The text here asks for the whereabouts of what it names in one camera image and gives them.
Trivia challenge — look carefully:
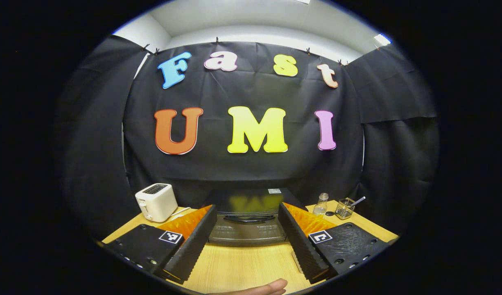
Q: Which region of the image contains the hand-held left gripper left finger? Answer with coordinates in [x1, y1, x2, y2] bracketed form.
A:
[103, 204, 218, 284]

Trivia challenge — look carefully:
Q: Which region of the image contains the black electric oven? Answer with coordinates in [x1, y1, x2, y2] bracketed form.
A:
[208, 188, 309, 247]

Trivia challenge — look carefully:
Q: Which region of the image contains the white toaster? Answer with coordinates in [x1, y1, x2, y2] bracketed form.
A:
[135, 183, 179, 223]

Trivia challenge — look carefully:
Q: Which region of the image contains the small clear glass bottle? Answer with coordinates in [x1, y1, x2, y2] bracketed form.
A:
[313, 193, 330, 217]

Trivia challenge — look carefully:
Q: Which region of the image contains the small square utensil holder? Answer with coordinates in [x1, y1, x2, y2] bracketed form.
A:
[335, 197, 356, 220]

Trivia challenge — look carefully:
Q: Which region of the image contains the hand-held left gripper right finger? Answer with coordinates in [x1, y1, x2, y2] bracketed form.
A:
[278, 202, 391, 284]

